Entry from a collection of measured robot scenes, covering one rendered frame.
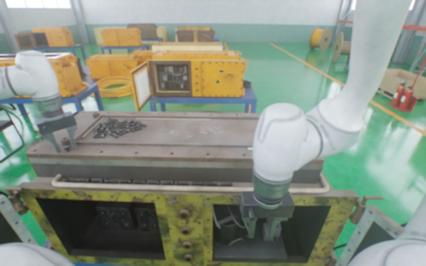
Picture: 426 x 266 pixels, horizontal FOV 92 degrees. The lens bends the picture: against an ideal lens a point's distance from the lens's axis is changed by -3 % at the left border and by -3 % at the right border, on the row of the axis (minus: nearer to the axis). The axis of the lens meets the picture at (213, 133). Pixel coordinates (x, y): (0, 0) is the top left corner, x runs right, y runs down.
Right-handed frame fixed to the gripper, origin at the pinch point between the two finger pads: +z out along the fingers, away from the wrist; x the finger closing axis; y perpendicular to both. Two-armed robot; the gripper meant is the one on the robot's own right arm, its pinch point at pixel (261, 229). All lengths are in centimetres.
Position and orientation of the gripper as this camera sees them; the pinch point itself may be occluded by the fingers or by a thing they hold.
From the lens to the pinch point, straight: 68.8
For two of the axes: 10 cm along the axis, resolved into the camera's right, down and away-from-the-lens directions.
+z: -0.1, 8.7, 5.0
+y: 0.0, 5.0, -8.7
